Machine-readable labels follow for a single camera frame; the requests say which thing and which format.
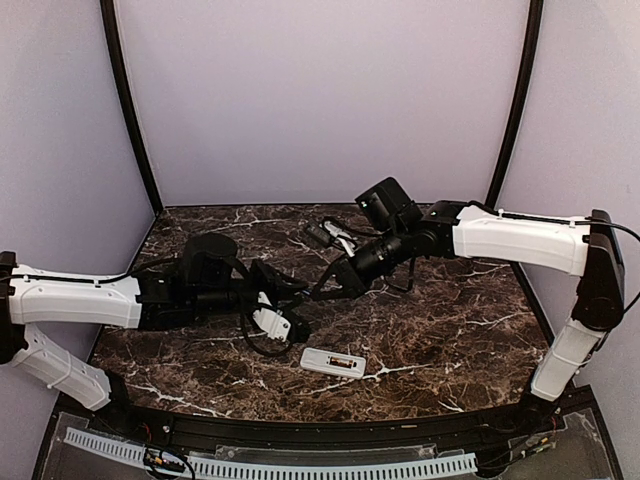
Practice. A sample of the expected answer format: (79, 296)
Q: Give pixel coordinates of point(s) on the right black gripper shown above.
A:
(352, 280)

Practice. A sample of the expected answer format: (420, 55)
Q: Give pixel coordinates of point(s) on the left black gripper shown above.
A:
(277, 290)

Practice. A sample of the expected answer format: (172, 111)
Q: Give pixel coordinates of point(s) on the white remote control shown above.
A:
(316, 360)

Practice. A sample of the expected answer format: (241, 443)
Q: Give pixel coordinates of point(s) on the gold AAA battery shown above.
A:
(342, 363)

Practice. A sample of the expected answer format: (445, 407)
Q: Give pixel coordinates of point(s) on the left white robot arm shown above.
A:
(160, 295)

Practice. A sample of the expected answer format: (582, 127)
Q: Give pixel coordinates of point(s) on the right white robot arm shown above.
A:
(585, 247)

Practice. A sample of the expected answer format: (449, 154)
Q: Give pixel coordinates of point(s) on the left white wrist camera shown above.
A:
(270, 320)

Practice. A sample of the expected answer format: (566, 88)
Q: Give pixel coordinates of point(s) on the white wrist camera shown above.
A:
(327, 233)
(270, 320)

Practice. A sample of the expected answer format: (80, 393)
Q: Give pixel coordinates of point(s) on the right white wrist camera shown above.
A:
(327, 233)

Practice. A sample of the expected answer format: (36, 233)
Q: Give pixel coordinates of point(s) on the black front frame rail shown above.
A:
(477, 430)

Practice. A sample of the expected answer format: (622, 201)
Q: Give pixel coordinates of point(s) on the left black frame post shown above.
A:
(128, 109)

